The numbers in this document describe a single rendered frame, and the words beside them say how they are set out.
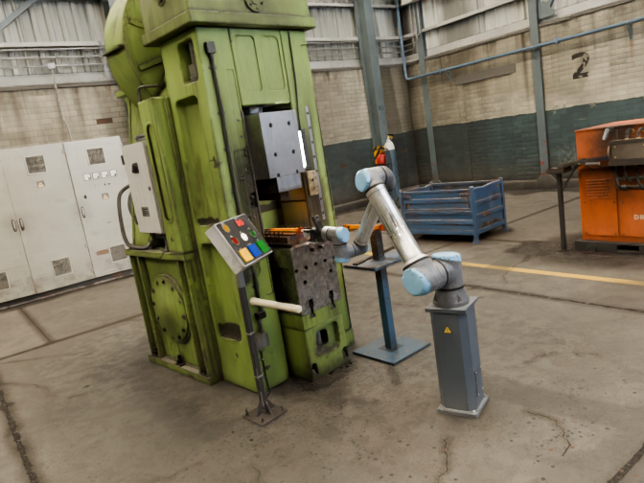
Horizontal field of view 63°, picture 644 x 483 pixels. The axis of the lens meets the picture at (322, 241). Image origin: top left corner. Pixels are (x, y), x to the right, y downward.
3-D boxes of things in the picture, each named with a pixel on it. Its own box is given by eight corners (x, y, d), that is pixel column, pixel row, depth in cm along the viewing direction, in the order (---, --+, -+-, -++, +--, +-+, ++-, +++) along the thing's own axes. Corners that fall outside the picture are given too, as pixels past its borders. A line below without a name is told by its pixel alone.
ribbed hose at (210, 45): (268, 316, 340) (218, 40, 309) (259, 320, 335) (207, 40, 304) (264, 315, 344) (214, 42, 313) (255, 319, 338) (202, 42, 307)
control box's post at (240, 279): (269, 413, 318) (237, 239, 299) (264, 416, 316) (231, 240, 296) (265, 411, 321) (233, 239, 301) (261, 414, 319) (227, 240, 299)
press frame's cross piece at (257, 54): (291, 102, 355) (279, 28, 346) (241, 106, 327) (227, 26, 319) (252, 112, 386) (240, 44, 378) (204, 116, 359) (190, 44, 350)
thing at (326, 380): (376, 363, 363) (375, 362, 363) (315, 401, 324) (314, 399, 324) (334, 354, 391) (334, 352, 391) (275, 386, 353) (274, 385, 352)
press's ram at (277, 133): (314, 170, 352) (305, 108, 345) (269, 178, 326) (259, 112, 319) (275, 173, 382) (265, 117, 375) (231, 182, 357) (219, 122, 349)
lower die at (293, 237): (310, 240, 351) (309, 227, 350) (287, 247, 338) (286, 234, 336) (271, 239, 382) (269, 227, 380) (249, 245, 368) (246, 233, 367)
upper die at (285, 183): (302, 187, 345) (299, 172, 343) (279, 193, 331) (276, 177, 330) (263, 190, 375) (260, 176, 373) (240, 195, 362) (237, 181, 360)
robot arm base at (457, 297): (474, 297, 284) (472, 279, 283) (463, 309, 269) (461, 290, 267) (440, 296, 295) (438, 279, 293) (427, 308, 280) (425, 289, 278)
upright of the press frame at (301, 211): (356, 343, 405) (308, 29, 363) (332, 356, 388) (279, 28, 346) (316, 333, 437) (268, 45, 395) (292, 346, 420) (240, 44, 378)
